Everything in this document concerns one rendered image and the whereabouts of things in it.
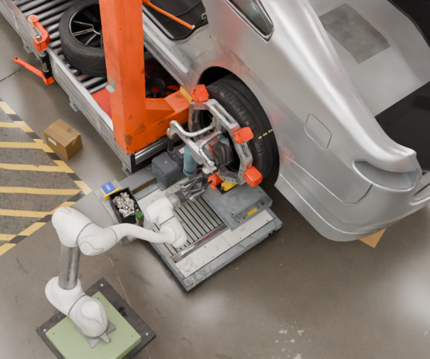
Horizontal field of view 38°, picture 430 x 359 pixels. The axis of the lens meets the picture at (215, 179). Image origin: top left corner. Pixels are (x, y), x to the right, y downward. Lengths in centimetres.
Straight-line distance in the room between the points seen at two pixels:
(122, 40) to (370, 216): 157
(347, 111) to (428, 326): 195
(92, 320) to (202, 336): 90
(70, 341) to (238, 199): 148
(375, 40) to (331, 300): 174
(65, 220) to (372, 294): 223
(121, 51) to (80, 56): 141
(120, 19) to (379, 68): 179
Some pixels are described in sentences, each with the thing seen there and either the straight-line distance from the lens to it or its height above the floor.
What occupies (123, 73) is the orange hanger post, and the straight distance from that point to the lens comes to 353.
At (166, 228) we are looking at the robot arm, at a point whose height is 85.
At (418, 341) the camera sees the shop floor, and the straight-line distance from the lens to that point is 442.
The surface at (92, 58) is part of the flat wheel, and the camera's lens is 475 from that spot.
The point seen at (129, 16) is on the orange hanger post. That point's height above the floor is 168.
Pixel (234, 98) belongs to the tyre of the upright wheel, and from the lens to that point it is 359.
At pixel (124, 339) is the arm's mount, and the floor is 38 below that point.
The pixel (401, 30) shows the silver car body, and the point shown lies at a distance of 446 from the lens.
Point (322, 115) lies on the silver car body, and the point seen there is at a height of 159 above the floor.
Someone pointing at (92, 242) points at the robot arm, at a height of 120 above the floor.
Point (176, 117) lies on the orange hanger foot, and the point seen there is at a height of 64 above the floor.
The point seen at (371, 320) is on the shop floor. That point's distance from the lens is 436.
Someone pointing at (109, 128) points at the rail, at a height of 36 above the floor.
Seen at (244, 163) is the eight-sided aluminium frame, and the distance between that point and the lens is 358.
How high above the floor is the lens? 389
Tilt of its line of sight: 57 degrees down
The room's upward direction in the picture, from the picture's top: 7 degrees clockwise
